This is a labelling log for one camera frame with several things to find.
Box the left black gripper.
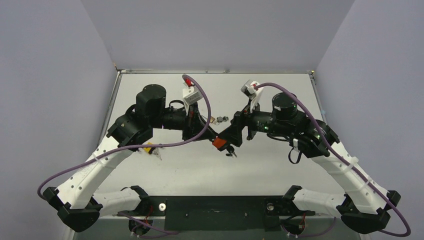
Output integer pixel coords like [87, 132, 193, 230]
[150, 102, 217, 143]

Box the orange padlock key bunch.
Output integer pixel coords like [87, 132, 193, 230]
[225, 145, 237, 158]

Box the orange padlock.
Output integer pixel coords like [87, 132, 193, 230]
[212, 137, 228, 152]

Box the brass padlock key bunch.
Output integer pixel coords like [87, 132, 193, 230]
[213, 116, 229, 125]

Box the brass padlock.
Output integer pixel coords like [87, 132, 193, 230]
[202, 115, 217, 125]

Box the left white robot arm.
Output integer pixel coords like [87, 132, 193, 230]
[38, 81, 216, 233]

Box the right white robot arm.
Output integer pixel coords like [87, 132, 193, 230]
[212, 92, 401, 234]

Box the yellow padlock key bunch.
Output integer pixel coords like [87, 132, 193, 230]
[152, 148, 162, 161]

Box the yellow padlock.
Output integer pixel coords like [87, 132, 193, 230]
[142, 146, 158, 155]

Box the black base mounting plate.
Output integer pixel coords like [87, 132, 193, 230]
[124, 195, 315, 232]

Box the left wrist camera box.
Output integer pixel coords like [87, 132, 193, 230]
[182, 86, 203, 108]

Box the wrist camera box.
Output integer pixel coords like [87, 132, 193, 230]
[240, 80, 263, 113]
[182, 86, 203, 108]

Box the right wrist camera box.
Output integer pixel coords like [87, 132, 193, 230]
[240, 80, 263, 113]

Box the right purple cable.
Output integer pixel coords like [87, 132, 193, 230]
[253, 82, 412, 238]

